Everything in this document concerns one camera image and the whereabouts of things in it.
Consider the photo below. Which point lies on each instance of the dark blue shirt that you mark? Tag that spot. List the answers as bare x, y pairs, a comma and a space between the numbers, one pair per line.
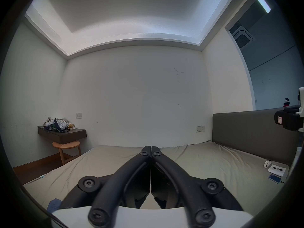
54, 205

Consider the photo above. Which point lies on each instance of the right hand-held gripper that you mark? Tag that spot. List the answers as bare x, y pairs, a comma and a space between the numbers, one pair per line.
289, 120

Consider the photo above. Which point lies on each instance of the round wooden stool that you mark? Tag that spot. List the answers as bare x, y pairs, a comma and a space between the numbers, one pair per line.
65, 146

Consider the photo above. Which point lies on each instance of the white notebook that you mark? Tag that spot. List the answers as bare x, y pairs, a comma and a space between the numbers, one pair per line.
279, 172

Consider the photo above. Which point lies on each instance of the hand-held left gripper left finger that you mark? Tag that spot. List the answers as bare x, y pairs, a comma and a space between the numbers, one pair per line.
123, 174

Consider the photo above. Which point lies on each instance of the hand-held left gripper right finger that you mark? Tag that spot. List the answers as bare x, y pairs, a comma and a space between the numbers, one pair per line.
178, 174

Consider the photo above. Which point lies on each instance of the dark wall shelf with clothes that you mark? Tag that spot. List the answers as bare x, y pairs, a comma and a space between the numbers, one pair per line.
64, 133

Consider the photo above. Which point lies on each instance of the grey padded headboard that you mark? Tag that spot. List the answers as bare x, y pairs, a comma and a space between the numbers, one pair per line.
244, 132

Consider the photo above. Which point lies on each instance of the bed with beige sheet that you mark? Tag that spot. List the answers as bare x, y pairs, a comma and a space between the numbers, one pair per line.
213, 160

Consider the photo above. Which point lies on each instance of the blue phone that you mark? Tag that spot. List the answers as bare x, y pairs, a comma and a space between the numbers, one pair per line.
274, 178

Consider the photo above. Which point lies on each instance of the black pen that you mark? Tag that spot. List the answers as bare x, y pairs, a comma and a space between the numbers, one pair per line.
277, 168

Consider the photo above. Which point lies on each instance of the white wall switch plate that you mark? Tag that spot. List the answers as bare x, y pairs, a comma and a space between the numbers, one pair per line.
200, 128
79, 115

